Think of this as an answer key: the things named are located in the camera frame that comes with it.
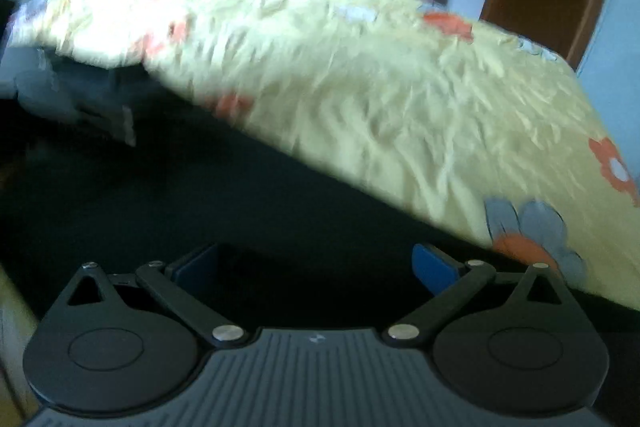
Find black pants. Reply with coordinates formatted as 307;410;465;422
0;57;640;348

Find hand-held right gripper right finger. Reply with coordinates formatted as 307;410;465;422
381;244;568;350

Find yellow carrot-print blanket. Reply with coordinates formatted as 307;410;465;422
7;0;640;293

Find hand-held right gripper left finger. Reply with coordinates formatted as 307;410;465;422
65;243;248;350

